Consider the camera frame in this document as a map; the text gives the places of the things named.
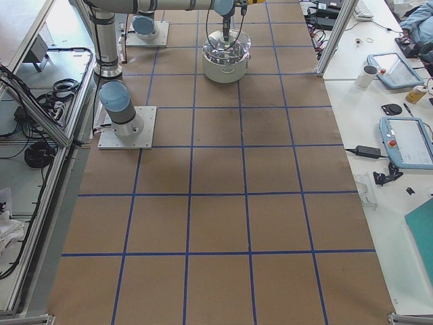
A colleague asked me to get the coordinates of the black plastic bracket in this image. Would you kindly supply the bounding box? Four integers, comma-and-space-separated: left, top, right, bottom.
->
373, 162, 403, 186

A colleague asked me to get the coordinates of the far teach pendant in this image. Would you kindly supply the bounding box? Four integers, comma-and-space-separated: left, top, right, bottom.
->
367, 52, 424, 89

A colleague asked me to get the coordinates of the black cable coil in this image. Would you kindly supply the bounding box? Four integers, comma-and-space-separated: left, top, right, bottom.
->
23, 140, 57, 169

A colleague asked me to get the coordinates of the brown paper table mat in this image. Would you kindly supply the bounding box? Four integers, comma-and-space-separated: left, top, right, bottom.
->
47, 1, 393, 324

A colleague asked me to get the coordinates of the pale green cooking pot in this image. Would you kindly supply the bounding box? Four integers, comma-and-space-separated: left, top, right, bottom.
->
202, 48, 251, 83

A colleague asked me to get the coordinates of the glass pot lid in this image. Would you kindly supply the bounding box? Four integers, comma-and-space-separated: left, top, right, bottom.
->
203, 29, 252, 66

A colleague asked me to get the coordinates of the teach pendant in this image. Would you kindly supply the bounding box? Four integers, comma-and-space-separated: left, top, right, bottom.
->
367, 52, 424, 89
379, 116, 432, 170

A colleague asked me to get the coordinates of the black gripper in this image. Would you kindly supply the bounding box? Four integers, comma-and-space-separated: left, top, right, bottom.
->
223, 15, 231, 33

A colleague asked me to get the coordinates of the black power adapter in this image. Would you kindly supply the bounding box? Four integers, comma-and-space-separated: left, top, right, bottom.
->
355, 146, 382, 159

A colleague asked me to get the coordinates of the black pen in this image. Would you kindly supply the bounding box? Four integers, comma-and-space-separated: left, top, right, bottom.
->
403, 103, 414, 117

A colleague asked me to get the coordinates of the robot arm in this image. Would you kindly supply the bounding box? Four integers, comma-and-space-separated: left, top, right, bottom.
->
71, 0, 249, 81
131, 11, 158, 41

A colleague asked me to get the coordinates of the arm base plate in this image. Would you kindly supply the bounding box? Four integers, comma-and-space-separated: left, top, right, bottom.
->
126, 21, 170, 47
97, 106, 157, 150

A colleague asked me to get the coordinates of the white mug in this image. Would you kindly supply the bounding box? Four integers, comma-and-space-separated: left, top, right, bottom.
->
355, 64, 378, 89

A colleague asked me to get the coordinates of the clear plastic holder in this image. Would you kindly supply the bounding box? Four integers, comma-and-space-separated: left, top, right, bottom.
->
353, 173, 378, 210

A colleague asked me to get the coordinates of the near teach pendant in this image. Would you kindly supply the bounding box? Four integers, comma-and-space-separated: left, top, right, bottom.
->
379, 116, 432, 170

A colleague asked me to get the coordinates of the aluminium frame post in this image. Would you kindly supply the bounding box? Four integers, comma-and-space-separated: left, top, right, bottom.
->
315, 0, 358, 77

